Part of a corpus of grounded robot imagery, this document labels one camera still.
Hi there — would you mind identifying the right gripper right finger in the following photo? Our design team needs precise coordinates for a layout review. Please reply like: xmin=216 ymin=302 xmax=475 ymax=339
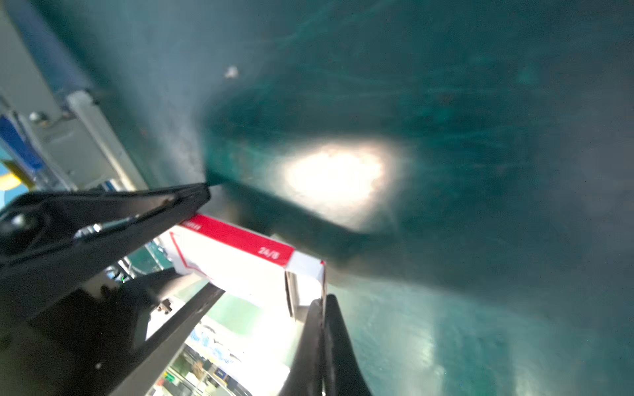
xmin=323 ymin=294 xmax=371 ymax=396

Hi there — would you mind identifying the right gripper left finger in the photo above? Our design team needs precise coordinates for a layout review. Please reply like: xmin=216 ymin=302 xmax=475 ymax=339
xmin=279 ymin=299 xmax=324 ymax=396

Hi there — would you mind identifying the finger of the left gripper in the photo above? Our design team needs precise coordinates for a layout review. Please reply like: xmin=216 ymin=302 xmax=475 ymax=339
xmin=1 ymin=183 xmax=211 ymax=317
xmin=93 ymin=284 xmax=224 ymax=395

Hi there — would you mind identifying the red white staple box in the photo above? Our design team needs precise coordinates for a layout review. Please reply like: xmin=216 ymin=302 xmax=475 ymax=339
xmin=159 ymin=214 xmax=326 ymax=322

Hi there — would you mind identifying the blue black stapler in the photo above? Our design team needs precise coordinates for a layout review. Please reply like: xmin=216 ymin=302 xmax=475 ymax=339
xmin=1 ymin=115 xmax=55 ymax=191

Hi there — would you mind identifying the beige black stapler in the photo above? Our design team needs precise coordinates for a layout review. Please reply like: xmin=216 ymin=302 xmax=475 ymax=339
xmin=1 ymin=2 xmax=148 ymax=191

